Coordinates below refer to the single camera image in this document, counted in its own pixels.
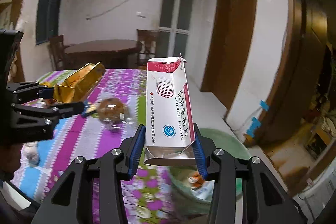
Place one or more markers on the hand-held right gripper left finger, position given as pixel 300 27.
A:
pixel 137 153

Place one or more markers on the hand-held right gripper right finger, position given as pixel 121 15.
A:
pixel 199 158

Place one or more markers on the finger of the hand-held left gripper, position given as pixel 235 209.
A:
pixel 71 108
pixel 34 88

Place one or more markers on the gold foil wrapper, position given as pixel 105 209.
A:
pixel 78 82

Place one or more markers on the green plastic basin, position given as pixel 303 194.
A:
pixel 227 140

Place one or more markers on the white red medicine box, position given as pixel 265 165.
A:
pixel 168 98

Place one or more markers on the orange crumpled wrapper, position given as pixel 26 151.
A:
pixel 197 180

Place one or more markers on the bun in clear wrapper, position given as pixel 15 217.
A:
pixel 111 109

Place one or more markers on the dark wooden chair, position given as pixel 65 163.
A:
pixel 56 52
pixel 147 40

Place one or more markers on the brown fuzzy lump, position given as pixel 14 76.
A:
pixel 33 154

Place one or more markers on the blue tape strip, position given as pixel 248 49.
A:
pixel 263 105
pixel 254 127

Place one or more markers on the round wooden table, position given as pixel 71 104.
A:
pixel 105 47

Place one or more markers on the white plastic bucket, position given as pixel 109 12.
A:
pixel 312 192

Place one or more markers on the brown wooden door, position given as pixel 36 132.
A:
pixel 231 37

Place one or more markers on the white framed glass door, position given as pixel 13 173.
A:
pixel 178 19

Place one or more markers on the brown wooden doorway frame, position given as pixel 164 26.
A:
pixel 22 11

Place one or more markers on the dark wall window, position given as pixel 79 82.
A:
pixel 50 8

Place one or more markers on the white wall switch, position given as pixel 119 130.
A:
pixel 141 14

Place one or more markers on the glossy wooden door frame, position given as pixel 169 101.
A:
pixel 291 56

